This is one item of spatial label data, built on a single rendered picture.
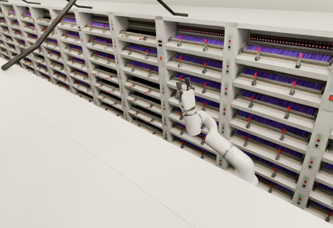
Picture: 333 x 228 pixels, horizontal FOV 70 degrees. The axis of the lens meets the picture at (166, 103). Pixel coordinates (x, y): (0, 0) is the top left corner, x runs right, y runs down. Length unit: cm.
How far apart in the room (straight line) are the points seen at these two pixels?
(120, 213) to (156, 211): 6
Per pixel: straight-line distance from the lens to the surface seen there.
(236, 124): 210
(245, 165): 130
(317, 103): 179
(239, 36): 188
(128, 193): 48
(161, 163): 53
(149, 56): 251
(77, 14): 334
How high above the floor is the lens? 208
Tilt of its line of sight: 28 degrees down
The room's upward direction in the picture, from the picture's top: 3 degrees counter-clockwise
